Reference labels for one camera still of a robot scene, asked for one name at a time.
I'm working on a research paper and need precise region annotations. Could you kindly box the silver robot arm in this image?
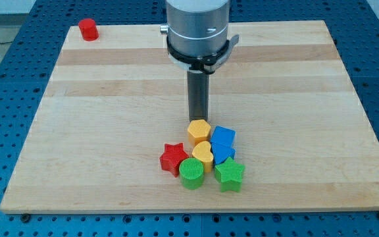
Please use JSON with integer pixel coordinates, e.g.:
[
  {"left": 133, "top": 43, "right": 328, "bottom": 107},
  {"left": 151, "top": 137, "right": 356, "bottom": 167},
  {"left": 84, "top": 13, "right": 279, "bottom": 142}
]
[{"left": 161, "top": 0, "right": 238, "bottom": 74}]

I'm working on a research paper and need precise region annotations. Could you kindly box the yellow hexagon block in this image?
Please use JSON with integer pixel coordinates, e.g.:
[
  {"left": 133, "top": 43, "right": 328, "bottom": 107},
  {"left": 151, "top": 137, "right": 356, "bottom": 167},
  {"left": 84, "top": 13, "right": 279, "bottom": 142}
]
[{"left": 187, "top": 119, "right": 211, "bottom": 147}]

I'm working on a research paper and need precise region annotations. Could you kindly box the yellow heart block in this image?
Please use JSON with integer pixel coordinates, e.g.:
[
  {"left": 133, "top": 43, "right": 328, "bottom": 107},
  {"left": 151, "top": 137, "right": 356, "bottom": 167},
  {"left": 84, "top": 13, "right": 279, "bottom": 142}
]
[{"left": 192, "top": 141, "right": 214, "bottom": 173}]

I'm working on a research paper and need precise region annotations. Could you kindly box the blue cube block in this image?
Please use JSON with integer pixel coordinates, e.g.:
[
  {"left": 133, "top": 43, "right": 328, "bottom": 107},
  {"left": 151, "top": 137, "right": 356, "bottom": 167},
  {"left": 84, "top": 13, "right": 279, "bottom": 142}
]
[{"left": 210, "top": 126, "right": 236, "bottom": 147}]

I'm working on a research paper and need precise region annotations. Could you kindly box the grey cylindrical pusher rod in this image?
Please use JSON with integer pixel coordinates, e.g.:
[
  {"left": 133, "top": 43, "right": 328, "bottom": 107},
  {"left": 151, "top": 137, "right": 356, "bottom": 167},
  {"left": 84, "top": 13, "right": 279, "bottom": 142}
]
[{"left": 187, "top": 71, "right": 209, "bottom": 121}]

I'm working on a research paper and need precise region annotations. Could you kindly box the red star block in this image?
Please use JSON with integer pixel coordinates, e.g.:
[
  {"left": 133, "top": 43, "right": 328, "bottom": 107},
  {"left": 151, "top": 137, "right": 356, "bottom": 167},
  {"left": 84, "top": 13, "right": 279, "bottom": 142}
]
[{"left": 159, "top": 143, "right": 189, "bottom": 177}]

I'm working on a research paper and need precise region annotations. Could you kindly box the blue wedge block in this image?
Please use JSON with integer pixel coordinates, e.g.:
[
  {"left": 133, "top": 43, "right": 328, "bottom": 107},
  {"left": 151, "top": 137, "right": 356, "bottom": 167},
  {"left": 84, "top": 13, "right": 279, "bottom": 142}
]
[{"left": 212, "top": 143, "right": 236, "bottom": 165}]

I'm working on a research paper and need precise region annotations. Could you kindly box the green cylinder block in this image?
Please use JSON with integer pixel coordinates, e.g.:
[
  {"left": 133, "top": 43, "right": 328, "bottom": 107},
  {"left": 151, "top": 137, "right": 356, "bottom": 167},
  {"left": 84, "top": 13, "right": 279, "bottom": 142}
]
[{"left": 179, "top": 157, "right": 204, "bottom": 190}]

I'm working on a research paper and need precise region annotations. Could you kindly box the green star block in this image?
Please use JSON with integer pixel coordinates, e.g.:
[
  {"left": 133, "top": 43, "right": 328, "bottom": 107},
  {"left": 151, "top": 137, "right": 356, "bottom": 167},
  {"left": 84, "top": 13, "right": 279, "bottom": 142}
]
[{"left": 215, "top": 157, "right": 245, "bottom": 192}]

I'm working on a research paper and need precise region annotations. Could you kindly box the light wooden board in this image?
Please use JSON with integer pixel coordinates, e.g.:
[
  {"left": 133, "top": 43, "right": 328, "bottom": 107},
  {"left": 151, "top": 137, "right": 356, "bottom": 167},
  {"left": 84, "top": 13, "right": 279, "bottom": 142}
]
[{"left": 0, "top": 20, "right": 379, "bottom": 214}]

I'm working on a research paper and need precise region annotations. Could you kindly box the red cylinder block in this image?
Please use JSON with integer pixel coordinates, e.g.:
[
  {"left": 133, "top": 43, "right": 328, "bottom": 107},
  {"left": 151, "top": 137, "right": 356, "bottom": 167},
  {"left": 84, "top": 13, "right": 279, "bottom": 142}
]
[{"left": 78, "top": 18, "right": 99, "bottom": 41}]

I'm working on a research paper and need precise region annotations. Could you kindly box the black clamp ring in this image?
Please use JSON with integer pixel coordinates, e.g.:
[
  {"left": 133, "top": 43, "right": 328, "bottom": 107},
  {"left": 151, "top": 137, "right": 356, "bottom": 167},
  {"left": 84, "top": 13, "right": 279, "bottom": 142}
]
[{"left": 166, "top": 34, "right": 240, "bottom": 75}]

